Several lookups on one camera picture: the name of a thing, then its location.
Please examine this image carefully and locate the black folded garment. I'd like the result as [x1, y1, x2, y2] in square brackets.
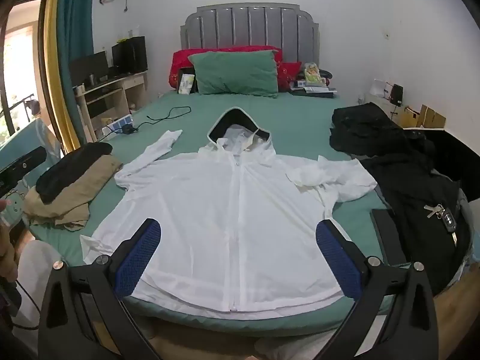
[36, 142, 113, 203]

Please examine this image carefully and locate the window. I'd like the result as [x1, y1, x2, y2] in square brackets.
[0, 4, 49, 147]

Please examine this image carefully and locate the small red pillow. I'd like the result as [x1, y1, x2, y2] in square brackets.
[279, 62, 302, 91]

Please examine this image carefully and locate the black cable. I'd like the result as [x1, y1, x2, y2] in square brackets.
[135, 106, 192, 128]

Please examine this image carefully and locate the white hooded jacket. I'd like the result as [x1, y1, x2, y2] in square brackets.
[80, 107, 377, 313]

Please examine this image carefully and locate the yellow curtain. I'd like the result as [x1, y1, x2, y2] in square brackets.
[44, 0, 81, 154]

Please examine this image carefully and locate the red quilt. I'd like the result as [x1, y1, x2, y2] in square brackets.
[167, 46, 284, 91]

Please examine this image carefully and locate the teal curtain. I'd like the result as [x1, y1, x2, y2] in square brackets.
[56, 0, 94, 151]

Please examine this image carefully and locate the white packet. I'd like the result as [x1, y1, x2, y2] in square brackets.
[178, 73, 196, 94]

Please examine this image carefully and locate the white power strip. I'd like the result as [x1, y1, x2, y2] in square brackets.
[101, 114, 134, 137]

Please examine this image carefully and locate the pile of black clothes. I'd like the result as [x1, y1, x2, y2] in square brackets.
[329, 102, 436, 156]

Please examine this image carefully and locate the wide black monitor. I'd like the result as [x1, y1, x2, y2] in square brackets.
[68, 50, 109, 87]

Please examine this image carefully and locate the green pillow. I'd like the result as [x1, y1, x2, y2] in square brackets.
[187, 49, 280, 98]

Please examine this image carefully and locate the cardboard box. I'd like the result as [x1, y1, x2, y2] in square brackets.
[397, 104, 447, 130]

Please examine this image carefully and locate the person's left hand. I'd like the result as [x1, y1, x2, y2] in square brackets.
[0, 199, 19, 283]

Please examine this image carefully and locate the black flat board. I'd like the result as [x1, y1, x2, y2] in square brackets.
[369, 208, 409, 267]

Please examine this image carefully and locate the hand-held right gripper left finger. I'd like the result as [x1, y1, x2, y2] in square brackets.
[37, 217, 166, 360]

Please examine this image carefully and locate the pile of packets and books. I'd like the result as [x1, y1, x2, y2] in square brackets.
[289, 62, 338, 98]

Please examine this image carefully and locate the black jacket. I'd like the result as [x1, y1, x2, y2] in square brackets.
[360, 150, 471, 297]

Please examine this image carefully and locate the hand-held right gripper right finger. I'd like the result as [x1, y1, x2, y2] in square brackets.
[316, 219, 439, 360]

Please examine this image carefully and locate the grey padded headboard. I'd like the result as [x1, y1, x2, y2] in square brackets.
[180, 3, 320, 70]

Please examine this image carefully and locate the khaki garment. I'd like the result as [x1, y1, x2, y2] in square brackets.
[23, 155, 124, 231]

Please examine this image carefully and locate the bunch of keys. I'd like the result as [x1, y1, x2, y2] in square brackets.
[424, 202, 458, 246]

